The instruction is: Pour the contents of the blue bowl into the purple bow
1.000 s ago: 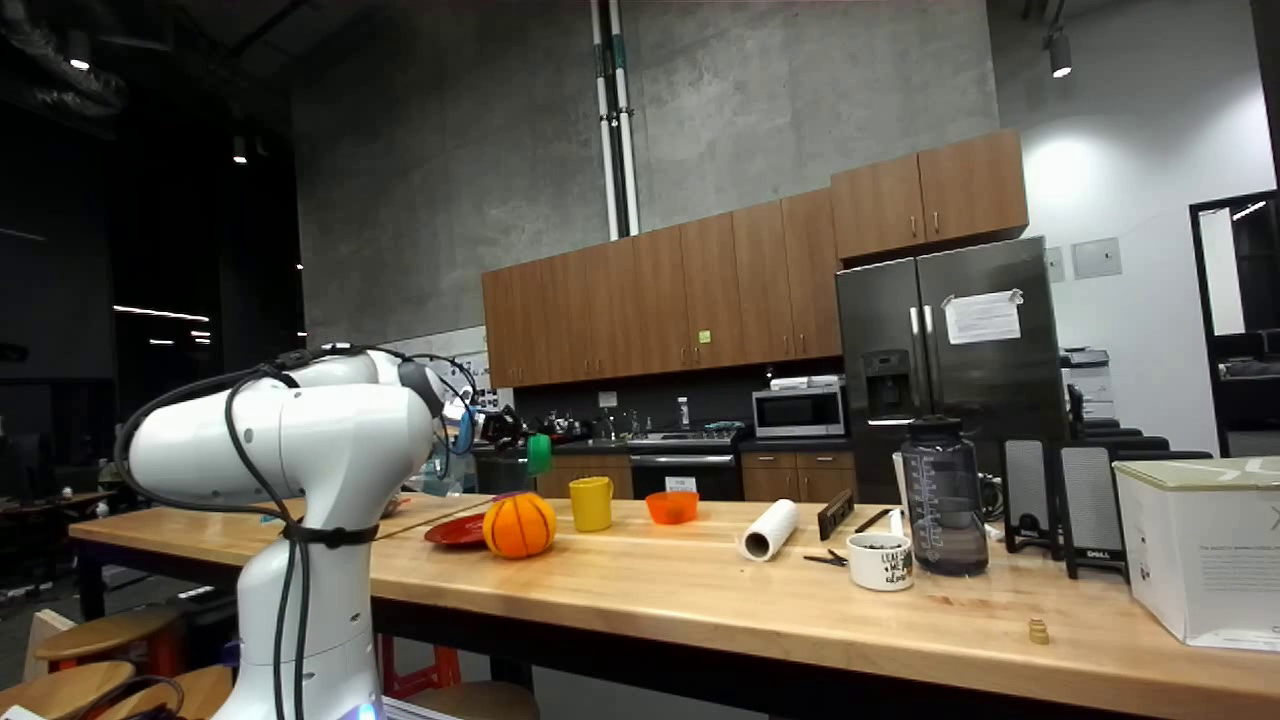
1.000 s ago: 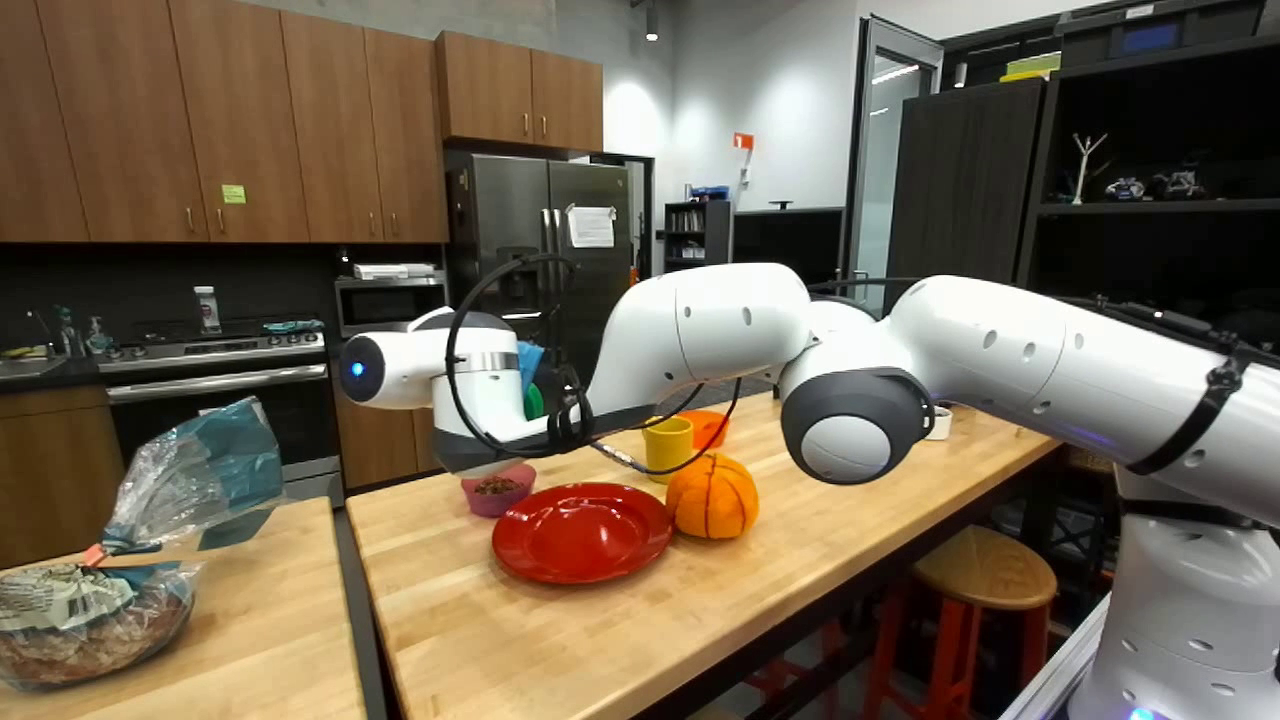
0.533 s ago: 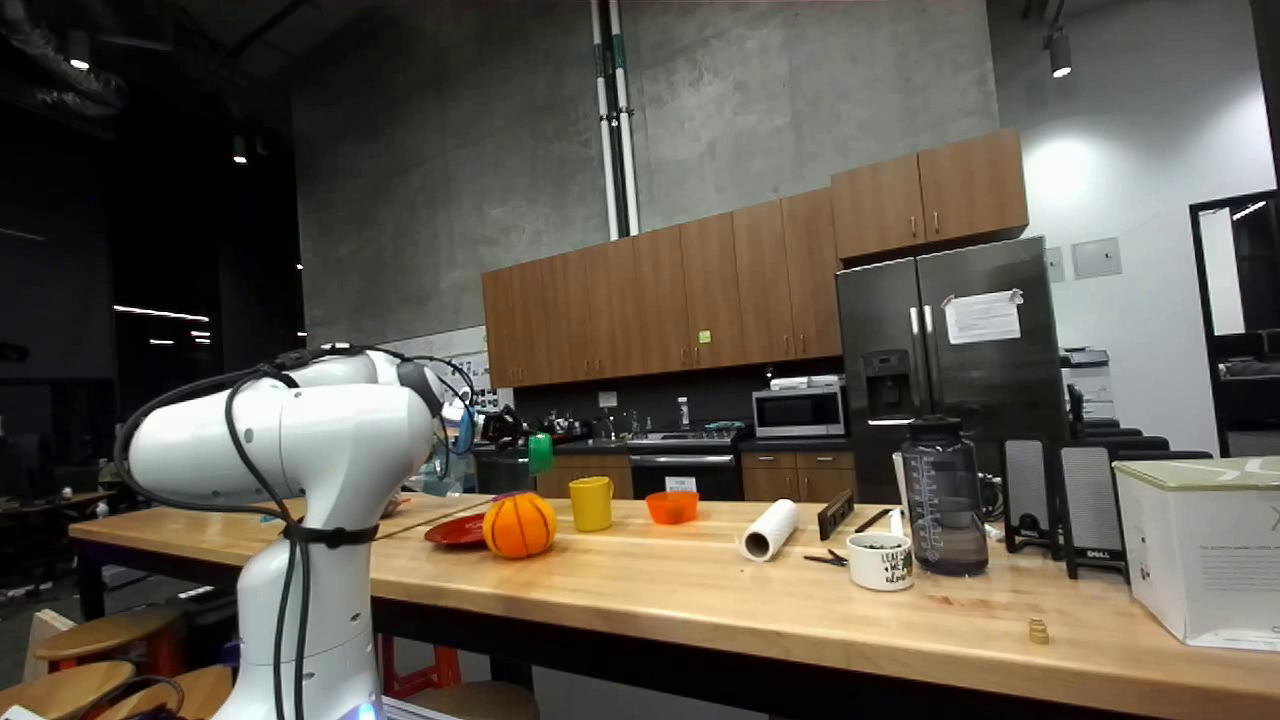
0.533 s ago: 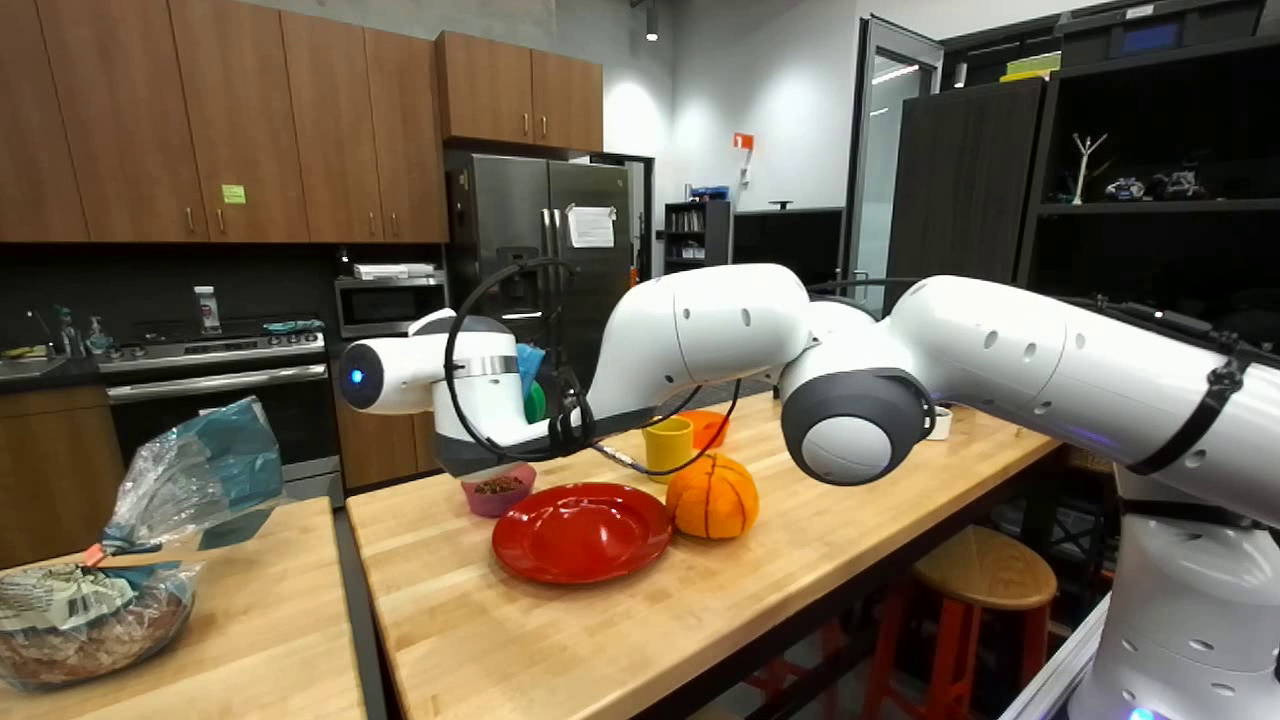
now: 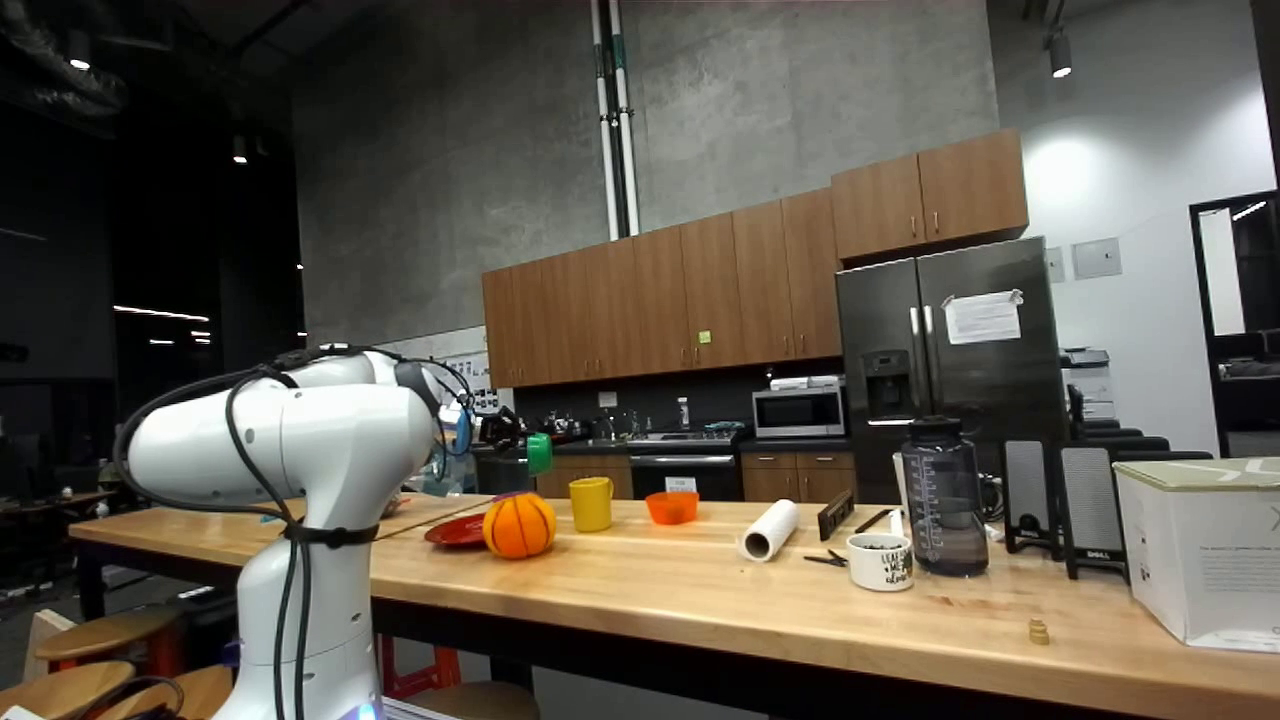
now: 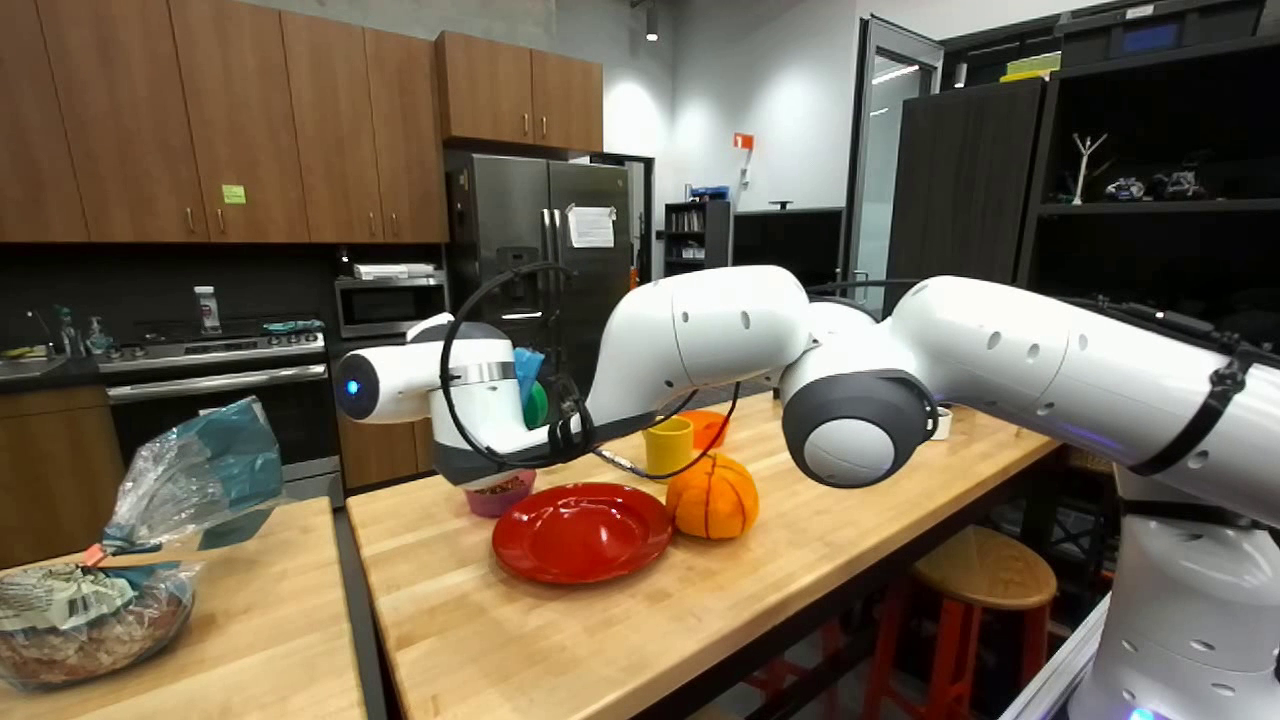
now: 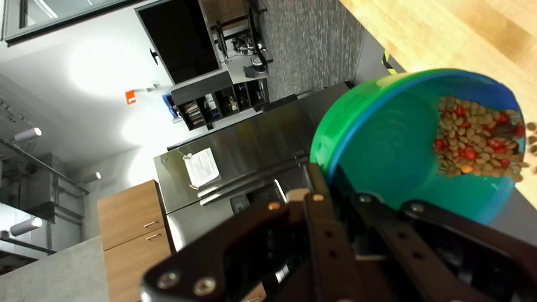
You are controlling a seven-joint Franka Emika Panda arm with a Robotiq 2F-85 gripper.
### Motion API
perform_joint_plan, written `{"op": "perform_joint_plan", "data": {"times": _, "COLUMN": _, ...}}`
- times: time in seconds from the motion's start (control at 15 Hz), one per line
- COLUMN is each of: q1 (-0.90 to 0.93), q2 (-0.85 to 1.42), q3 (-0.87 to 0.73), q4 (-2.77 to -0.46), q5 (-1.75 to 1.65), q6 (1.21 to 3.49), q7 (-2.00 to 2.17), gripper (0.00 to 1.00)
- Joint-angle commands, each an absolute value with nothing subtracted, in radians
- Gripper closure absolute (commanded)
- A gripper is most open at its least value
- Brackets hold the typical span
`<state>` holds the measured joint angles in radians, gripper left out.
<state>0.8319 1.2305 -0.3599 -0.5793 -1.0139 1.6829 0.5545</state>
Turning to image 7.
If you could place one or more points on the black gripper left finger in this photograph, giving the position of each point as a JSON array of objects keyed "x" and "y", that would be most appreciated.
[{"x": 329, "y": 262}]

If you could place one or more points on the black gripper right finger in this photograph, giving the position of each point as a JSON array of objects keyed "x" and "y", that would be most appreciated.
[{"x": 430, "y": 257}]

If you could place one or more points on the blue and green plastic bowl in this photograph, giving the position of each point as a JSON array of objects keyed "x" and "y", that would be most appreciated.
[{"x": 386, "y": 144}]

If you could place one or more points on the brown and red food mix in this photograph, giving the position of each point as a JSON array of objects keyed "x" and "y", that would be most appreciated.
[{"x": 475, "y": 139}]

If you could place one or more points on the stainless steel refrigerator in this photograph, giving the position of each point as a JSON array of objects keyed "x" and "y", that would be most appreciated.
[{"x": 252, "y": 144}]

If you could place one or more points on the white paper sheet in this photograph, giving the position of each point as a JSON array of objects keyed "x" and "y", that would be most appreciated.
[{"x": 201, "y": 168}]

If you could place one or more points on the black bookshelf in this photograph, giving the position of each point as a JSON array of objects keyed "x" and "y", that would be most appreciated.
[{"x": 218, "y": 102}]

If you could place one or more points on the white cylindrical ceiling lamp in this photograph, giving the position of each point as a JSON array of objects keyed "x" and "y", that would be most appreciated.
[
  {"x": 27, "y": 134},
  {"x": 25, "y": 225},
  {"x": 91, "y": 178}
]

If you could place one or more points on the black monitor screen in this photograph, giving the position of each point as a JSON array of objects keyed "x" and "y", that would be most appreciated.
[{"x": 178, "y": 39}]

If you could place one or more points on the grey glass door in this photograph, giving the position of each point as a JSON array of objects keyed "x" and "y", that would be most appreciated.
[{"x": 55, "y": 17}]

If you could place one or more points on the orange wall sign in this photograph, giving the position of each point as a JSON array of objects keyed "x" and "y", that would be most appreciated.
[{"x": 129, "y": 97}]

